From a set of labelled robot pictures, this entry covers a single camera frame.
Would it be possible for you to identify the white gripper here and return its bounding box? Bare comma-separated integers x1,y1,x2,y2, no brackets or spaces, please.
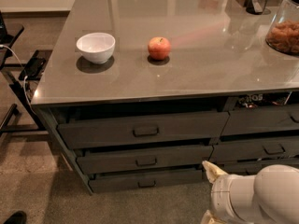
200,161,257,224

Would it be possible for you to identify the grey drawer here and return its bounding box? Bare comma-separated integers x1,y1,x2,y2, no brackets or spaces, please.
89,167,203,193
209,136,299,163
57,112,229,149
77,145,212,175
221,105,299,136
218,158,299,175

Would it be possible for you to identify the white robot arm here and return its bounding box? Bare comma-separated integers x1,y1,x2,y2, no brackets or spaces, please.
200,161,299,224

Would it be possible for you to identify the red apple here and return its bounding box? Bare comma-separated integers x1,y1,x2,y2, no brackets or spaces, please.
148,36,171,61

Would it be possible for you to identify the glass jar with snacks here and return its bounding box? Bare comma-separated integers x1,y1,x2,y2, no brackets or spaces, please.
265,0,299,55

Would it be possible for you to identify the white ceramic bowl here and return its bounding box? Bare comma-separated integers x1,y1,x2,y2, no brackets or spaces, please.
77,33,116,64

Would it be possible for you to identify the black shoe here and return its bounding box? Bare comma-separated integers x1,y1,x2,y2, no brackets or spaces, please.
3,211,27,224

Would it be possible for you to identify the black phone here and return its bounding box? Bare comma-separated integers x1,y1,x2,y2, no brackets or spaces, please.
19,57,46,80

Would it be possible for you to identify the black side stand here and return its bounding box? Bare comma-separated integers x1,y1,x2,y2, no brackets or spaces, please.
0,12,51,135

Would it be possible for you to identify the grey cabinet frame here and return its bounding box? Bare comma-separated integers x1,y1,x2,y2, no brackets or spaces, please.
36,91,299,193

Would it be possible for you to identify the white charging cable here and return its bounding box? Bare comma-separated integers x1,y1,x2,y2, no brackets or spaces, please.
0,44,37,115

